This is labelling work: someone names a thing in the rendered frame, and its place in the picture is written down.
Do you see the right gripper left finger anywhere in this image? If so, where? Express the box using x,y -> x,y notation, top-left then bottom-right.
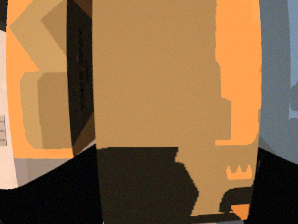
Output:
0,143 -> 104,224

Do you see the orange cardboard box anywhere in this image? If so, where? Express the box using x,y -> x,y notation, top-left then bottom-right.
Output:
6,0 -> 95,158
92,0 -> 261,224

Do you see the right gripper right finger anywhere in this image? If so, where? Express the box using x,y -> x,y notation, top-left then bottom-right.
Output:
243,147 -> 298,224

